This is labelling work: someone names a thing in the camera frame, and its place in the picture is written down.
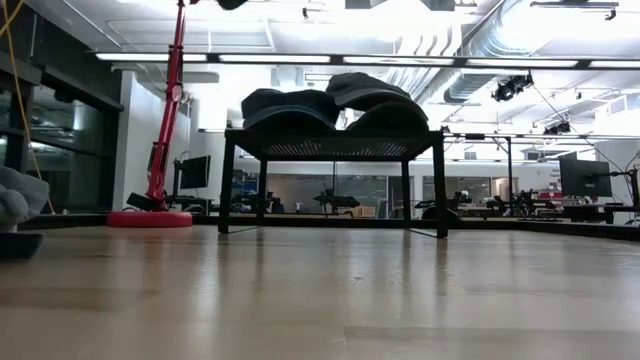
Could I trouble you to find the black ceiling light track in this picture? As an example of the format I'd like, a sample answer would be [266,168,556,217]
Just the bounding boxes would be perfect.
[94,51,640,70]

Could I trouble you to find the red desk lamp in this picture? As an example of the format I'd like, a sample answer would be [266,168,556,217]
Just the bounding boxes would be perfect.
[106,0,201,229]

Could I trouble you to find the black ceiling light fixture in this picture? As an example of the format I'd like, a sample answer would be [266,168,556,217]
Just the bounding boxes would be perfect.
[529,0,621,22]

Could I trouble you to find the black mesh rack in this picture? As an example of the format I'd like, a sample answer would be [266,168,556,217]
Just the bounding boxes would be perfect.
[218,128,450,239]

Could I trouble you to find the black computer monitor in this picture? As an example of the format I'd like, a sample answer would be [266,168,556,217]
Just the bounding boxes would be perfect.
[558,157,613,199]
[179,155,212,190]

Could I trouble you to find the grey baseball cap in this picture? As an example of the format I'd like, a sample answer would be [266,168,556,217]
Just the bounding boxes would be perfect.
[346,98,431,133]
[324,71,414,113]
[0,164,51,261]

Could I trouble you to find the yellow hanging cable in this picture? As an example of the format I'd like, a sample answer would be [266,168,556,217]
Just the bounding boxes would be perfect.
[0,0,57,215]

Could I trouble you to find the silver ventilation duct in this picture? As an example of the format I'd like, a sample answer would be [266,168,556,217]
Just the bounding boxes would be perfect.
[442,0,544,105]

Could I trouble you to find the black aluminium frame rail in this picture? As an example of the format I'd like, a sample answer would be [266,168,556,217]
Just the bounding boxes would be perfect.
[487,216,640,243]
[19,213,109,232]
[192,213,501,227]

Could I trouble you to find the black metal frame stand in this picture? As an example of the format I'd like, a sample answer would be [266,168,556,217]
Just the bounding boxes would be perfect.
[442,131,514,204]

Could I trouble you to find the black office desk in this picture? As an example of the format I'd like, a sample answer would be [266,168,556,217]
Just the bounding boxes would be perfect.
[562,202,640,225]

